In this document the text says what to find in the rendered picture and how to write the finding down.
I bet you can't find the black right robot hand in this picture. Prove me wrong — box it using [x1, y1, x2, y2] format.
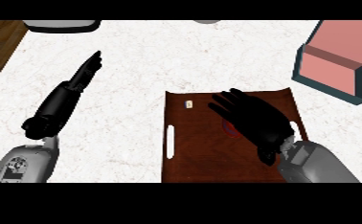
[208, 88, 298, 168]

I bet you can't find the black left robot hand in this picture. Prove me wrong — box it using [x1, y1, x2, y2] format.
[20, 50, 104, 141]

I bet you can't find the red and blue can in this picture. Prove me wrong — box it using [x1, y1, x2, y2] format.
[221, 119, 245, 140]

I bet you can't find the brown wooden tray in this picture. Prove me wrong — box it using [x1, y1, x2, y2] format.
[162, 87, 311, 184]

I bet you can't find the pink and teal cardboard box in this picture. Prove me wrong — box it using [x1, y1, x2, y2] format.
[290, 20, 362, 106]

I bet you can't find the brown wooden cabinet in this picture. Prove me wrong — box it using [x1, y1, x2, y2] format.
[0, 20, 32, 73]

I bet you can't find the grey and black appliance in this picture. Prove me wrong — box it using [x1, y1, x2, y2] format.
[21, 20, 104, 34]

